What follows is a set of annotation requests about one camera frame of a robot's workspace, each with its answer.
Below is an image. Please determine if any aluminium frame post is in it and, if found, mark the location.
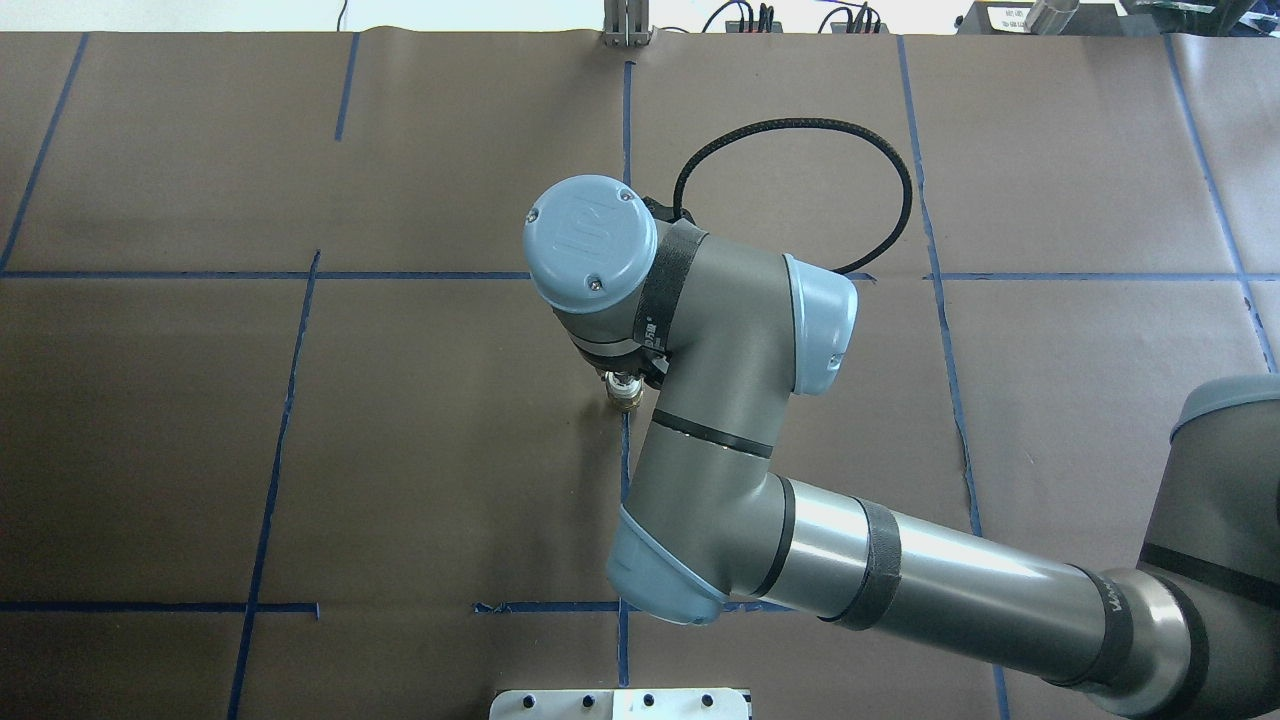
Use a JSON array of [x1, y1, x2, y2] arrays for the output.
[[602, 0, 654, 49]]

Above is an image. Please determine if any steel cylinder weight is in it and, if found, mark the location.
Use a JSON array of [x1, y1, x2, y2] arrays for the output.
[[1024, 0, 1082, 36]]

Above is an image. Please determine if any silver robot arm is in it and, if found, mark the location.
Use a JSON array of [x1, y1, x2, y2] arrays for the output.
[[620, 270, 1265, 719]]

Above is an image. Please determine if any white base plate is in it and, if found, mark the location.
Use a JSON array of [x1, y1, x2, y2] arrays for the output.
[[488, 687, 754, 719]]

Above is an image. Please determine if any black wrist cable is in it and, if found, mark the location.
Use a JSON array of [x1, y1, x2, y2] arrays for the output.
[[640, 118, 915, 275]]

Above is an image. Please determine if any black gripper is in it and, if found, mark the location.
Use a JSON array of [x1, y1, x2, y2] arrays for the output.
[[572, 334, 669, 389]]

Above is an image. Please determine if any black base block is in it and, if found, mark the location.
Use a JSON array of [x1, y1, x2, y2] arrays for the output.
[[954, 1, 1162, 37]]

